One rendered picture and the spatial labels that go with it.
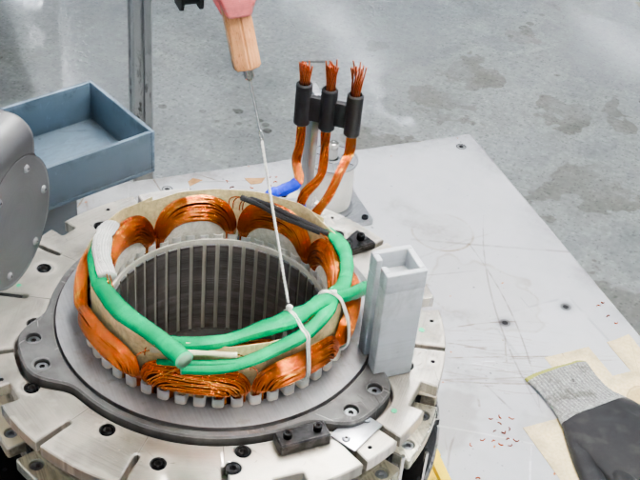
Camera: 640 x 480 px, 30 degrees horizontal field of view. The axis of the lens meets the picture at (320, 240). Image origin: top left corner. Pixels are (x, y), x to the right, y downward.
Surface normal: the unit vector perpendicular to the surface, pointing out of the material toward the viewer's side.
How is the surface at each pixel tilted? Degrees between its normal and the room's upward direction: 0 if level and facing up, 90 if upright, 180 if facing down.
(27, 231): 91
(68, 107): 90
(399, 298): 90
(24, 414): 0
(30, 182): 91
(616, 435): 7
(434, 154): 0
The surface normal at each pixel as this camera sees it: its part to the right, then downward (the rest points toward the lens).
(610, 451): -0.05, -0.71
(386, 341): 0.35, 0.59
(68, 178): 0.64, 0.51
